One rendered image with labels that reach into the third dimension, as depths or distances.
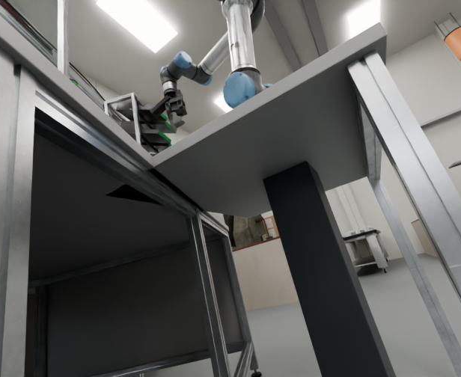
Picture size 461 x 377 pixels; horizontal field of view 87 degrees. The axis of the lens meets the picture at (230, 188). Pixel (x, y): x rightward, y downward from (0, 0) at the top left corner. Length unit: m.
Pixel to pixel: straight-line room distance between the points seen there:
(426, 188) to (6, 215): 0.48
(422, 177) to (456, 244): 0.09
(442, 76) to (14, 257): 8.42
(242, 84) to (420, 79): 7.67
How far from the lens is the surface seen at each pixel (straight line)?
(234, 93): 0.87
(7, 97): 0.35
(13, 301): 0.29
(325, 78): 0.50
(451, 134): 7.83
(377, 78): 0.47
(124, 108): 1.66
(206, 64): 1.33
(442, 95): 8.20
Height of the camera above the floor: 0.55
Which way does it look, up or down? 19 degrees up
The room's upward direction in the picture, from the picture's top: 14 degrees counter-clockwise
